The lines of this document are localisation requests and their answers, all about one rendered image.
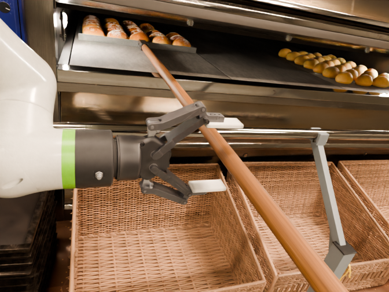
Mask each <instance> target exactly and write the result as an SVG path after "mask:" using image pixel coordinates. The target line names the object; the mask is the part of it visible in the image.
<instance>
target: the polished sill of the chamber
mask: <svg viewBox="0 0 389 292"><path fill-rule="evenodd" d="M172 76H173V77H174V78H175V80H176V81H177V82H178V83H179V84H180V86H181V87H182V88H183V90H184V91H193V92H209V93H225V94H241V95H250V96H266V97H282V98H299V99H308V100H324V101H340V102H349V103H365V104H381V105H389V94H388V93H375V92H363V91H356V90H343V89H330V88H323V87H311V86H298V85H285V84H278V83H266V82H253V81H240V80H233V79H221V78H208V77H200V76H188V75H175V74H172ZM57 81H58V82H68V83H85V84H94V85H109V86H126V87H142V88H151V89H167V90H170V88H169V87H168V85H167V84H166V83H165V81H164V79H163V78H162V77H161V75H160V74H159V73H155V72H143V71H130V70H117V69H110V68H98V67H85V66H78V65H65V64H58V66H57Z"/></svg>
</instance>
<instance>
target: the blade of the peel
mask: <svg viewBox="0 0 389 292"><path fill-rule="evenodd" d="M103 30H104V29H103ZM104 33H105V31H104ZM78 40H82V41H92V42H101V43H111V44H117V45H127V46H136V47H138V41H136V40H131V39H122V38H113V37H108V36H106V33H105V36H99V35H90V34H83V32H82V26H79V32H78ZM147 43H148V44H149V48H152V49H161V50H171V51H177V52H187V53H196V49H197V48H196V47H194V46H191V47H187V46H178V45H169V44H164V43H155V42H147Z"/></svg>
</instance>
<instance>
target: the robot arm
mask: <svg viewBox="0 0 389 292"><path fill-rule="evenodd" d="M56 91H57V82H56V77H55V75H54V72H53V71H52V69H51V68H50V66H49V65H48V63H47V62H45V61H44V60H43V59H42V58H41V57H40V56H39V55H37V54H36V53H35V52H34V51H33V50H32V49H31V48H30V47H29V46H28V45H27V44H26V43H25V42H23V41H22V40H21V39H20V38H19V37H18V36H17V35H16V34H15V33H14V32H13V31H12V30H11V29H10V28H9V27H8V26H7V25H6V24H5V23H4V22H3V21H2V20H1V19H0V198H18V197H21V196H25V195H29V194H34V193H37V192H43V191H50V190H55V189H73V188H95V187H110V186H111V185H112V184H113V178H114V177H115V179H116V180H118V181H129V180H137V179H138V178H142V181H140V189H141V192H142V193H143V194H154V195H157V196H160V197H162V198H166V199H168V200H171V201H174V202H177V203H180V204H182V205H186V204H187V203H188V199H189V197H191V196H192V195H205V194H206V193H207V192H215V191H225V190H226V187H225V185H224V184H223V182H222V180H199V181H189V182H188V183H187V184H186V183H185V182H183V181H182V180H181V179H180V178H178V177H177V176H176V175H175V174H174V173H172V172H171V171H169V169H167V168H168V167H169V166H170V162H169V160H170V157H171V150H170V149H172V148H174V147H175V145H176V143H178V142H179V141H181V140H182V139H184V138H185V137H186V136H188V135H190V134H191V133H193V132H194V131H195V130H197V129H198V128H200V127H201V126H202V125H205V127H206V128H225V129H242V128H243V127H244V125H243V124H242V123H241V122H240V121H239V120H238V119H237V118H225V117H224V116H223V115H222V114H220V113H213V112H206V110H207V109H206V107H205V106H204V105H203V103H202V102H201V101H197V102H195V103H192V104H189V105H187V106H185V107H182V108H180V109H177V110H175V111H173V112H170V113H167V114H165V115H163V116H160V117H154V118H147V119H146V124H147V127H148V134H147V135H145V136H136V135H117V136H116V137H115V138H113V134H112V131H111V130H95V129H55V128H54V127H53V112H54V103H55V98H56ZM181 122H183V123H181ZM179 123H181V124H180V125H179V126H177V127H176V128H174V129H172V131H170V132H166V133H164V134H163V135H161V136H160V137H157V136H156V135H155V134H156V133H160V131H161V130H164V129H167V128H169V127H172V126H174V125H177V124H179ZM166 141H167V143H165V142H166ZM156 176H158V177H160V178H161V179H162V180H164V181H166V182H168V183H169V184H171V185H172V186H173V187H174V188H176V189H177V190H176V189H173V188H170V187H168V186H165V185H163V184H160V183H158V182H155V181H152V180H151V179H152V178H154V177H156Z"/></svg>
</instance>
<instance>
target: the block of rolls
mask: <svg viewBox="0 0 389 292"><path fill-rule="evenodd" d="M278 55H279V56H280V57H285V58H286V59H287V60H290V61H294V62H295V64H299V65H303V66H304V68H308V69H312V70H313V71H314V72H316V73H320V74H322V75H323V76H325V77H328V78H335V81H336V82H339V83H343V84H350V83H351V82H352V81H355V83H356V84H357V85H360V86H371V85H373V86H376V87H383V88H386V87H389V74H387V73H383V74H380V75H378V73H377V71H376V70H374V69H372V68H370V69H367V68H366V67H365V66H364V65H358V66H357V65H356V63H354V62H352V61H347V62H346V61H345V59H343V58H336V56H334V55H332V54H329V55H327V56H322V55H321V54H320V53H313V54H311V53H307V52H305V51H299V52H292V51H291V50H290V49H287V48H283V49H281V50H280V51H279V53H278Z"/></svg>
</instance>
